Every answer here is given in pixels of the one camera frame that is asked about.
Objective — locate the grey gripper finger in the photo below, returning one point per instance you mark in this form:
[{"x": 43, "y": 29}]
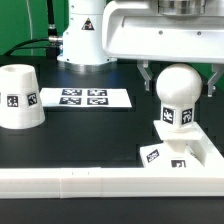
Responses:
[{"x": 218, "y": 71}]

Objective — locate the white L-shaped fence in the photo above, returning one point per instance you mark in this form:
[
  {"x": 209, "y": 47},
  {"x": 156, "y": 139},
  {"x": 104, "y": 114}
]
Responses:
[{"x": 207, "y": 180}]

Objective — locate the white lamp base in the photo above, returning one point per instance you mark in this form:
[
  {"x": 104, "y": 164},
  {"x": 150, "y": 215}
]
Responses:
[{"x": 173, "y": 151}]

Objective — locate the black cable connector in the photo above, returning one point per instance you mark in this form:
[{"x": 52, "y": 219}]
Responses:
[{"x": 55, "y": 40}]

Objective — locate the white lamp shade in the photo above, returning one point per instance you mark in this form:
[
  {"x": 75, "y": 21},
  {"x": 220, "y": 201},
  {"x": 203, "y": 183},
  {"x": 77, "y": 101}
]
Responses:
[{"x": 20, "y": 103}]

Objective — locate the white marker tag plate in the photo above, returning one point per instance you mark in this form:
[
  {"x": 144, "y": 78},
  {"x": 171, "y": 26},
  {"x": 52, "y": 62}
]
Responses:
[{"x": 85, "y": 97}]

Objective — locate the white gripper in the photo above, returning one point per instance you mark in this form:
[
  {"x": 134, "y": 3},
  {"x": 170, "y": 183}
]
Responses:
[{"x": 164, "y": 30}]

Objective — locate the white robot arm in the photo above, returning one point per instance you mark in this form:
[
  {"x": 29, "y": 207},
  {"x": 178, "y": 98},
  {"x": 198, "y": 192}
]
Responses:
[{"x": 99, "y": 32}]

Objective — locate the white lamp bulb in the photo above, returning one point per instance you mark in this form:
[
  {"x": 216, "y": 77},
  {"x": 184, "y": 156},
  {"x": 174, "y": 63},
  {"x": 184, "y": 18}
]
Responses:
[{"x": 178, "y": 87}]

